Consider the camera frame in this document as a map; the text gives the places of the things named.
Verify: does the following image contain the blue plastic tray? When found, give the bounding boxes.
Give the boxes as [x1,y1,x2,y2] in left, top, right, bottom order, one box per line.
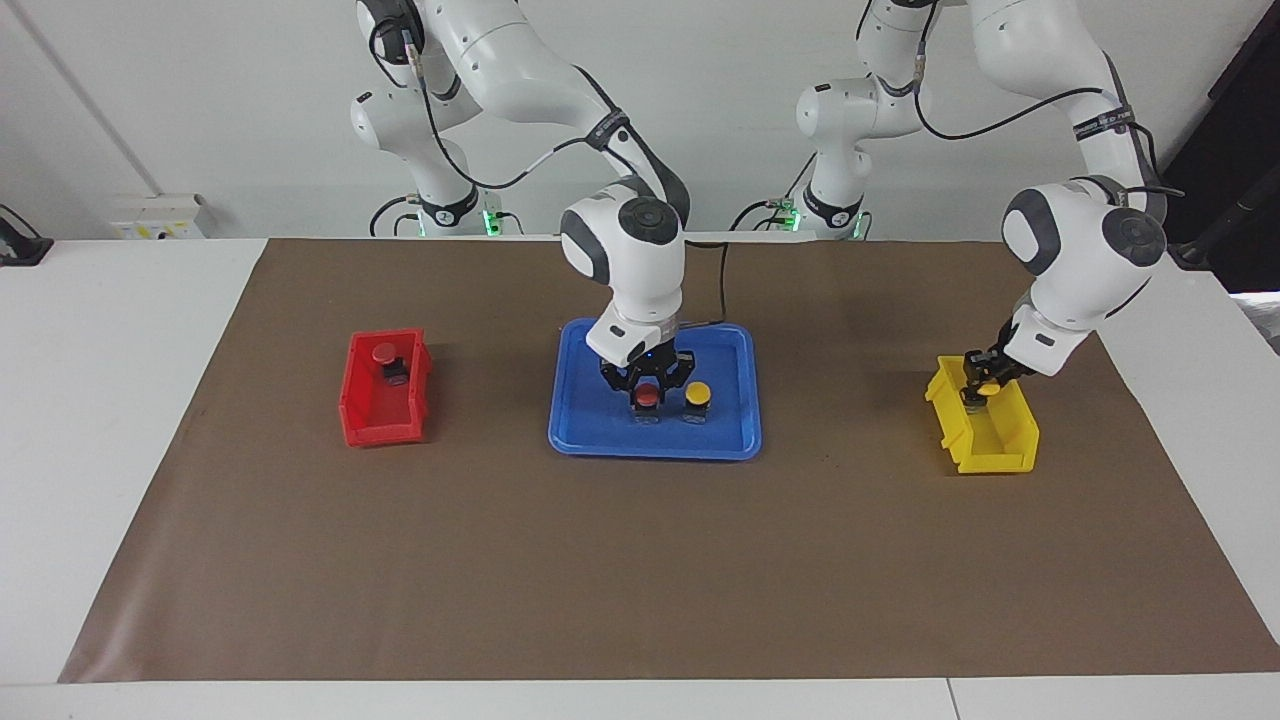
[547,318,763,461]

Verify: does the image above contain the yellow plastic bin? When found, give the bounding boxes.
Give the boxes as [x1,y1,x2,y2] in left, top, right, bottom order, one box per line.
[924,354,1041,475]

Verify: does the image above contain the brown table mat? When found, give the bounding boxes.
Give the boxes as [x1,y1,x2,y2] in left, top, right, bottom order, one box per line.
[58,237,1280,684]

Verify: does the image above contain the red plastic bin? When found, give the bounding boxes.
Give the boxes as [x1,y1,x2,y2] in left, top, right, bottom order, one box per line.
[338,328,434,448]

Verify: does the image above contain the grey striped object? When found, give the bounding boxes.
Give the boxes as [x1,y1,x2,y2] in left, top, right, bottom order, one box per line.
[1232,292,1280,356]

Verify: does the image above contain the black clamp on table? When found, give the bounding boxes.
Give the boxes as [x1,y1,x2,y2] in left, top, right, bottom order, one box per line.
[0,205,53,266]

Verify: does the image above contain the black left base cable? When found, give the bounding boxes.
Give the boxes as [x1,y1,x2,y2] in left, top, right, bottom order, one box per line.
[730,155,816,233]

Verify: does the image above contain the black base cable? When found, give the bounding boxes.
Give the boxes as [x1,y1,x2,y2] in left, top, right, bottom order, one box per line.
[370,195,419,238]
[730,155,816,233]

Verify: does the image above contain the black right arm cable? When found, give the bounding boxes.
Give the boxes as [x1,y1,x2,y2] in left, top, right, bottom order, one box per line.
[370,15,731,331]

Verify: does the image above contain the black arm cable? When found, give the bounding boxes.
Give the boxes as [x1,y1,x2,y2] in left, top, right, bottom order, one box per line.
[855,0,1186,201]
[370,15,731,331]

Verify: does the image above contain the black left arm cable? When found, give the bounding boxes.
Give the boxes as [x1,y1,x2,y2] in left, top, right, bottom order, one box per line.
[855,0,1186,201]

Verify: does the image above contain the black camera stand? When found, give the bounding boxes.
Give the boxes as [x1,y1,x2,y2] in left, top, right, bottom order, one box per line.
[1165,0,1280,293]

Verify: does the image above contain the black right base cable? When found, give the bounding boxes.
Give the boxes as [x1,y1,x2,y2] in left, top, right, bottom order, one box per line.
[370,195,419,238]

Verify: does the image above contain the white wall power strip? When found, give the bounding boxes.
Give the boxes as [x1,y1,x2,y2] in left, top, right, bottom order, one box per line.
[110,193,216,239]

